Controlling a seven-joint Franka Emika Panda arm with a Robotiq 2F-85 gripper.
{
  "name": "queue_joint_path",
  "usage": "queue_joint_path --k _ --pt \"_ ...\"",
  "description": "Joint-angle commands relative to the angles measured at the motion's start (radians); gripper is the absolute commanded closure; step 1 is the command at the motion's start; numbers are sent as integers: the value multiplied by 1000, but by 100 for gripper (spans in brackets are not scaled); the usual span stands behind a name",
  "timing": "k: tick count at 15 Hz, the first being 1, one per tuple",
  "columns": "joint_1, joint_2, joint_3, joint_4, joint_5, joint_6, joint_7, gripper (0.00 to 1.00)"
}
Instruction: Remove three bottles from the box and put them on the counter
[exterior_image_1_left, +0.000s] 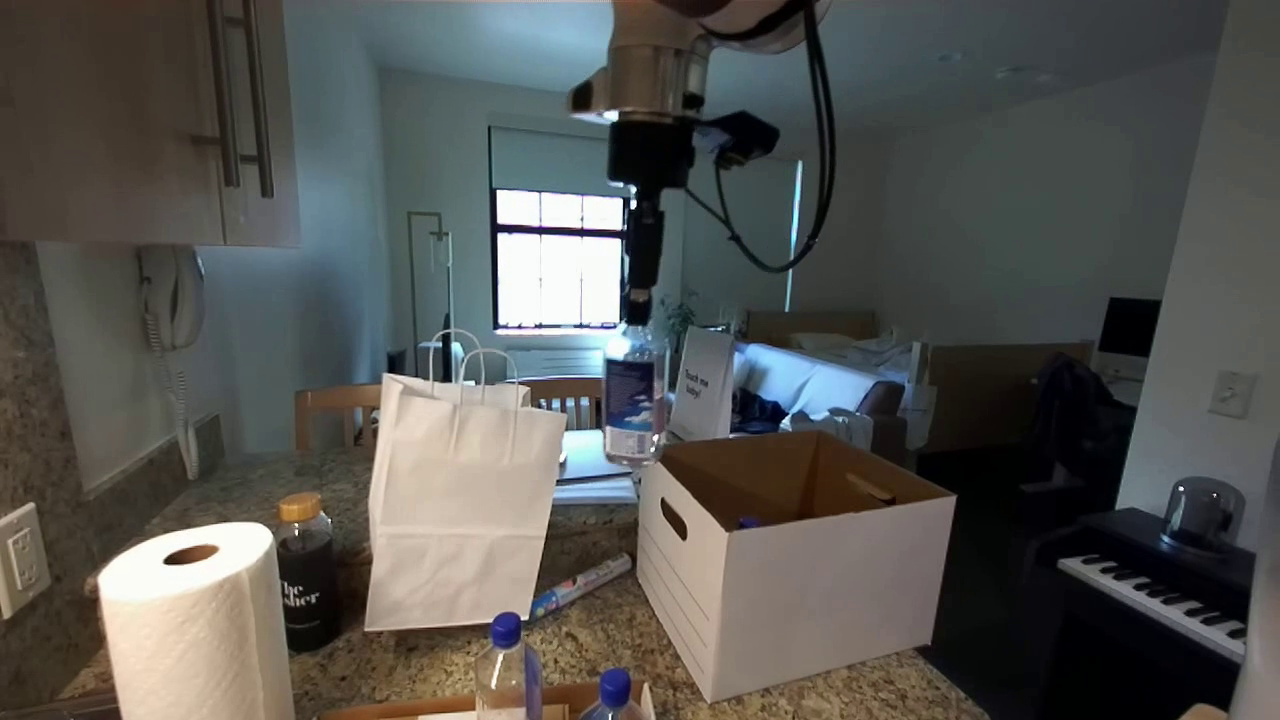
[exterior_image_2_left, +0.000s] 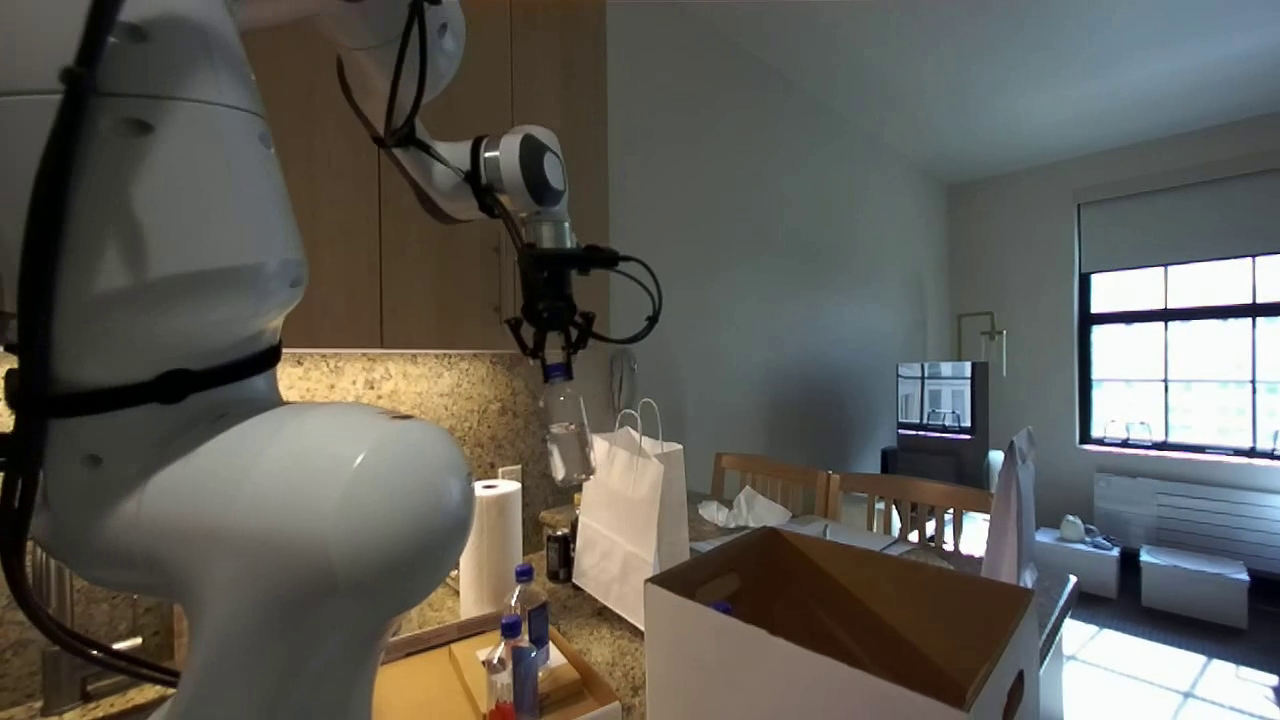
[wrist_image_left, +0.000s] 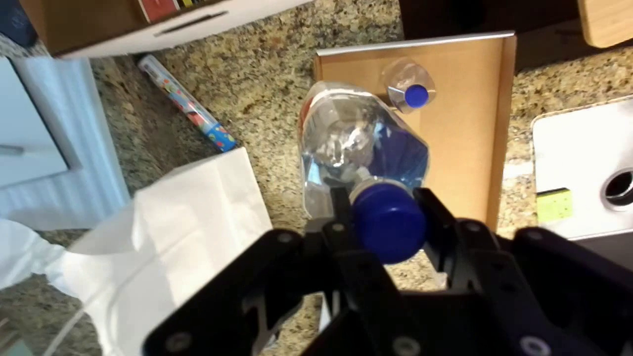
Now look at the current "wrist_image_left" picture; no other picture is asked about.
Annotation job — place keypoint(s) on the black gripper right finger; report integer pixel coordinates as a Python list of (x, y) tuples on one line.
[(436, 217)]

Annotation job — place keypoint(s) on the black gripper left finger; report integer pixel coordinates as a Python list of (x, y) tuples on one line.
[(339, 209)]

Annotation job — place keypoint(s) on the blue cap water bottle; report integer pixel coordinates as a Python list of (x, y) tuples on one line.
[(368, 164), (410, 85)]

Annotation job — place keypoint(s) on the large flat cardboard box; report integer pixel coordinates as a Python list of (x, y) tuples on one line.
[(461, 130)]

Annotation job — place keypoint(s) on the small green pad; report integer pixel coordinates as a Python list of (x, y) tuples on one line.
[(554, 203)]

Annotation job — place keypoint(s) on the white paper towel roll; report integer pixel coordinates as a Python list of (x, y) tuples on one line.
[(586, 164)]

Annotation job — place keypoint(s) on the white paper bag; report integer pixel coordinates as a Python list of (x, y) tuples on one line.
[(171, 249)]

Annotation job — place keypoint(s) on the white flat strip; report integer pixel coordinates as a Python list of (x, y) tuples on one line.
[(416, 41)]

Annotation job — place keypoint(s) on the colourful wrapping paper roll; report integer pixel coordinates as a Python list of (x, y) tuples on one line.
[(188, 100)]

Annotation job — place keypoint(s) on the light wooden board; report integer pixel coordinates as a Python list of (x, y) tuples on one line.
[(606, 19)]

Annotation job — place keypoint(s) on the crumpled white tissue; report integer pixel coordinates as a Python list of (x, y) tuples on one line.
[(22, 253)]

